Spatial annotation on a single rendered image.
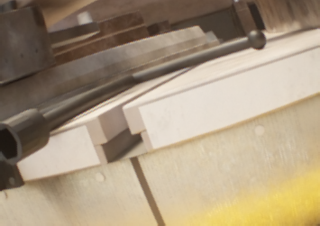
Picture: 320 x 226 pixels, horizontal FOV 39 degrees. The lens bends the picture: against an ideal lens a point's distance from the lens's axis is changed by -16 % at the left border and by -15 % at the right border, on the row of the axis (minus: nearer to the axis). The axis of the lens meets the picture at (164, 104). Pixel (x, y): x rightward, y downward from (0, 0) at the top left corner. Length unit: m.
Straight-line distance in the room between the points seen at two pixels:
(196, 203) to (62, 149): 0.23
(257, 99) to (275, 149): 0.09
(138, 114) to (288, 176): 0.25
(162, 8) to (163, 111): 4.93
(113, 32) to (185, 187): 2.14
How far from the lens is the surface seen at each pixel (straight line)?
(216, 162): 0.76
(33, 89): 1.53
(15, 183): 0.88
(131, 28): 2.93
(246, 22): 4.90
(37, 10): 1.53
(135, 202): 0.81
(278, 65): 0.70
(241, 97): 0.71
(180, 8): 5.69
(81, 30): 1.89
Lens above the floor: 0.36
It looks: 5 degrees down
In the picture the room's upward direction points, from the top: 20 degrees counter-clockwise
